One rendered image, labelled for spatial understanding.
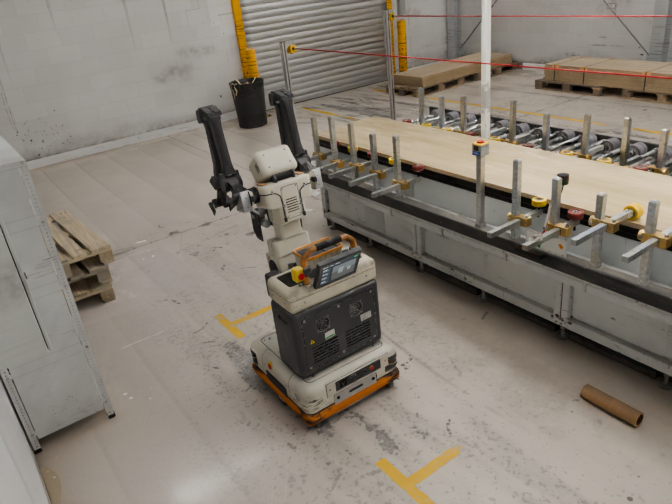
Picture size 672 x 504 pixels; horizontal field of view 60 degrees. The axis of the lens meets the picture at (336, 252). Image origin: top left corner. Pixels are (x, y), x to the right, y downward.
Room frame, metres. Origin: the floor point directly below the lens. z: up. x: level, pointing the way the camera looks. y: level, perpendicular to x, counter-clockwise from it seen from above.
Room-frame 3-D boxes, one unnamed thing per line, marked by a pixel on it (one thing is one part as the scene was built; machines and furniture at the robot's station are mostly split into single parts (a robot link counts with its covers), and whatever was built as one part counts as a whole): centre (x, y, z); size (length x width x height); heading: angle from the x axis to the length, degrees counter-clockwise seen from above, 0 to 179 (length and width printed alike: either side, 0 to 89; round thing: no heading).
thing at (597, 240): (2.58, -1.30, 0.86); 0.04 x 0.04 x 0.48; 33
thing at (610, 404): (2.30, -1.31, 0.04); 0.30 x 0.08 x 0.08; 33
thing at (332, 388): (2.55, -0.04, 0.23); 0.41 x 0.02 x 0.08; 122
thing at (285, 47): (4.97, 0.19, 1.20); 0.15 x 0.12 x 1.00; 33
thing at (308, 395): (2.81, 0.15, 0.16); 0.67 x 0.64 x 0.25; 32
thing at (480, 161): (3.23, -0.89, 0.93); 0.05 x 0.05 x 0.45; 33
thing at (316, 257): (2.72, 0.09, 0.87); 0.23 x 0.15 x 0.11; 122
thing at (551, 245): (2.81, -1.13, 0.75); 0.26 x 0.01 x 0.10; 33
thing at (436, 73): (11.23, -2.59, 0.23); 2.41 x 0.77 x 0.17; 124
